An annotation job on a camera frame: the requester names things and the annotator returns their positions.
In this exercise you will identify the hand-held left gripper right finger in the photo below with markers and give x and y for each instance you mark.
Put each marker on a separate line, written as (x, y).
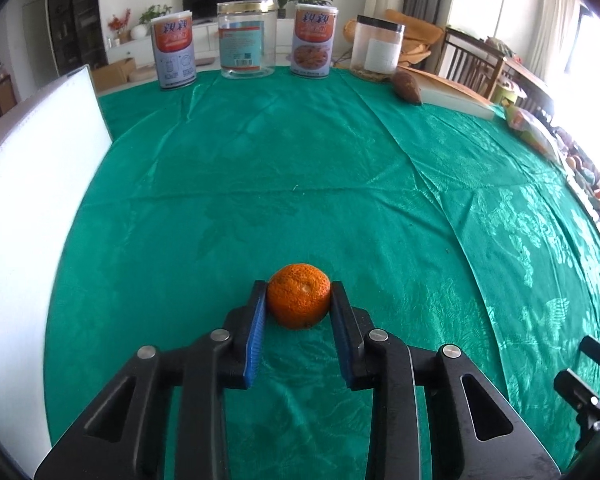
(342, 335)

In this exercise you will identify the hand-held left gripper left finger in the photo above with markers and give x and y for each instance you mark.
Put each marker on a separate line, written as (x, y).
(255, 335)

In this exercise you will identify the small orange tangerine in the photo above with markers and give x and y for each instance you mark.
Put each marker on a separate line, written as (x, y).
(298, 295)

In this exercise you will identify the green tablecloth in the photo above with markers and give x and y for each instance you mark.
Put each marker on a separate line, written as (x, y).
(280, 185)

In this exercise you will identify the pile of colourful produce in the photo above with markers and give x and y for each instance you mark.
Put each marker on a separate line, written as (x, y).
(587, 180)

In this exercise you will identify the colourful snack packet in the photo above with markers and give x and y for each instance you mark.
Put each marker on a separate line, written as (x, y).
(530, 127)

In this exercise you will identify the white panel board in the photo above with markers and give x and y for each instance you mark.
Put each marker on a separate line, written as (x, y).
(25, 235)

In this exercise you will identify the brown sweet potato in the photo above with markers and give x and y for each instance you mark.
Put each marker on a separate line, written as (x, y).
(407, 87)

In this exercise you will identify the white flat box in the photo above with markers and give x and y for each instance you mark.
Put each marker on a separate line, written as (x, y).
(455, 95)

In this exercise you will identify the clear container with black lid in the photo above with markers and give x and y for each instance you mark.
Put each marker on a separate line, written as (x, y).
(379, 45)

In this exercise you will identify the clear jar with gold lid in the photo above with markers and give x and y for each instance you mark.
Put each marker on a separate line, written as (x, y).
(246, 40)

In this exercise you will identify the blue and orange labelled can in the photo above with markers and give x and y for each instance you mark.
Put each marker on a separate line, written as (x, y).
(174, 50)
(314, 40)

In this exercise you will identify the cardboard box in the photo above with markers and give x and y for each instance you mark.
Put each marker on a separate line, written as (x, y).
(112, 72)

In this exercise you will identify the wooden chair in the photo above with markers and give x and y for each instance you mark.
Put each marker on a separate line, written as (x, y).
(472, 65)

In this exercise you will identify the white low cabinet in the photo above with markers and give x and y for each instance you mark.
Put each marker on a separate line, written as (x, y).
(207, 35)

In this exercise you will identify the orange cushion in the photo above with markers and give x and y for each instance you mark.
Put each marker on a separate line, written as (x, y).
(422, 35)

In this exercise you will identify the white round vase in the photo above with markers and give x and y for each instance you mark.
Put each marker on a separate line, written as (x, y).
(139, 31)

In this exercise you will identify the red flower arrangement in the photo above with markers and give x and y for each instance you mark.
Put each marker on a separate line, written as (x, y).
(117, 25)

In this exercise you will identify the dark bookshelf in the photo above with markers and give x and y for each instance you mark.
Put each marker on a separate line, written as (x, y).
(72, 15)

